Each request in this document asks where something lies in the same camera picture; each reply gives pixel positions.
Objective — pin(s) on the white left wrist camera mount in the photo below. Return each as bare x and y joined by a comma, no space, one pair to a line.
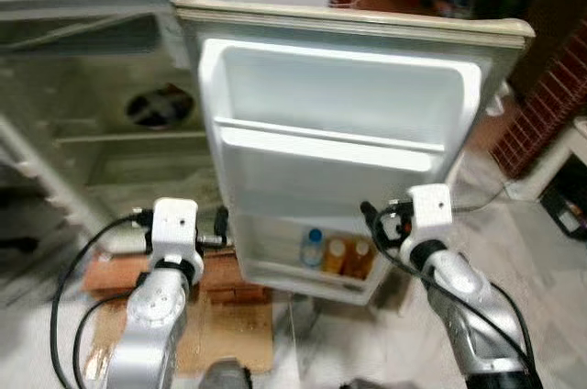
174,228

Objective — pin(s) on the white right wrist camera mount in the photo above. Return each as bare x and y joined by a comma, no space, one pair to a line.
431,215

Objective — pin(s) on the blue cap water bottle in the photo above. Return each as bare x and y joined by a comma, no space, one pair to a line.
313,250

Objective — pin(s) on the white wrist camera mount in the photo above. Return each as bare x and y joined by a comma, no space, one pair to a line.
174,228
431,215

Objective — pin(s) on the white fridge door shelf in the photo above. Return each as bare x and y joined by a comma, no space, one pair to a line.
303,281
330,146

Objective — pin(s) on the clear fridge inner shelf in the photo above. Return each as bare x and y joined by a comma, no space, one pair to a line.
128,137

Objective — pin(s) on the red brick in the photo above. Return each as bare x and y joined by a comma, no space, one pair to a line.
234,277
115,272

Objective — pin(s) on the dark round fridge vent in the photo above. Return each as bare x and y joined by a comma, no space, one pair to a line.
160,106

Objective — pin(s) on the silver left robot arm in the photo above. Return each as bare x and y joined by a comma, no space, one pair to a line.
151,316

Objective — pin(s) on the grey robot leg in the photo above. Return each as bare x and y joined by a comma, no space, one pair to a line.
367,383
225,375

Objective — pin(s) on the silver fridge door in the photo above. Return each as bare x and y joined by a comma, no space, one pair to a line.
339,86

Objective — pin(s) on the brown cardboard sheet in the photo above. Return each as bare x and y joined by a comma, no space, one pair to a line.
229,338

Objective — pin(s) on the orange juice bottle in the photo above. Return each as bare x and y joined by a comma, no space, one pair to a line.
336,257
361,261

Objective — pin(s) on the white shelf table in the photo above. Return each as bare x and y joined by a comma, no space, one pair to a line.
550,146

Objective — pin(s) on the grey left robot leg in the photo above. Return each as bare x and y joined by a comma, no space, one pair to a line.
225,375

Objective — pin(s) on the grey right robot leg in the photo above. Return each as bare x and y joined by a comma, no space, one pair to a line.
367,383

